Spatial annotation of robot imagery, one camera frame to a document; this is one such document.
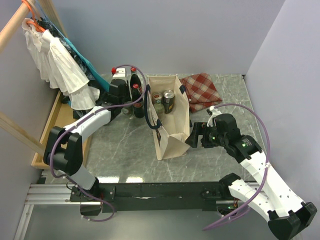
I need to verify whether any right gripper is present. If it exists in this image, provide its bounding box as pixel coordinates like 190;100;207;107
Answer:
185;121;227;148

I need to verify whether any green cap bottle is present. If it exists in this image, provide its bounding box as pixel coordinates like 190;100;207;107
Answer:
121;100;134;117
153;99;165;121

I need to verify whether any cola bottle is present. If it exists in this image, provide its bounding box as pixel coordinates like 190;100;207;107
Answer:
131;83;145;119
129;67;143;94

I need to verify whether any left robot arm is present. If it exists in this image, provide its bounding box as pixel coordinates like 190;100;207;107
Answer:
43;78;131;201

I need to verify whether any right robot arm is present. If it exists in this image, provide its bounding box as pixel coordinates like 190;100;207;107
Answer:
185;113;317;240

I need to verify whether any teal garment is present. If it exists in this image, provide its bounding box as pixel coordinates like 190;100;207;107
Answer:
45;21;110;92

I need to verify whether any red plaid folded cloth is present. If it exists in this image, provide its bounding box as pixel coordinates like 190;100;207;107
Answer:
180;73;223;113

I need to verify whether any small red top can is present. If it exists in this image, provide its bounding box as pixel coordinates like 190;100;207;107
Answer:
152;92;163;103

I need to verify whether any dark floral garment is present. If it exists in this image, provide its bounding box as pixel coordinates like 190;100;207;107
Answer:
37;18;110;120

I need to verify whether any tall dark can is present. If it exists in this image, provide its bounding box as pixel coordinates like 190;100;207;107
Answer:
162;90;175;114

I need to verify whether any white pleated garment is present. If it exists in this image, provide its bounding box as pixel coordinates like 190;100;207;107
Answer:
21;18;100;111

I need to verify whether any black base beam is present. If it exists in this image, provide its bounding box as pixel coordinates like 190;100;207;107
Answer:
70;181;235;212

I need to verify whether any wooden clothes rack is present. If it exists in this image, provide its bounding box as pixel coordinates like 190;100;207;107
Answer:
0;0;96;170

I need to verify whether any orange hanger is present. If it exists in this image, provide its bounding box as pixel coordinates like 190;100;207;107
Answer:
21;0;45;33

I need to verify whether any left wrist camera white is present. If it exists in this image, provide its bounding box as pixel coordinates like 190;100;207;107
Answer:
111;67;127;81

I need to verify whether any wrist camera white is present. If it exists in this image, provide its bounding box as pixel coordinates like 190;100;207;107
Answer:
111;67;127;81
207;106;222;127

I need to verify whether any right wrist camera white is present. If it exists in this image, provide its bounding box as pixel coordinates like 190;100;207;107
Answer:
207;106;222;127

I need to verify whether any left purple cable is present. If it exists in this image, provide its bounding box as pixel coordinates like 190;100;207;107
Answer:
49;64;147;223

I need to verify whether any aluminium frame rail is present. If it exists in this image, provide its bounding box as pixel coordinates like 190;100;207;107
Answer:
13;183;76;240

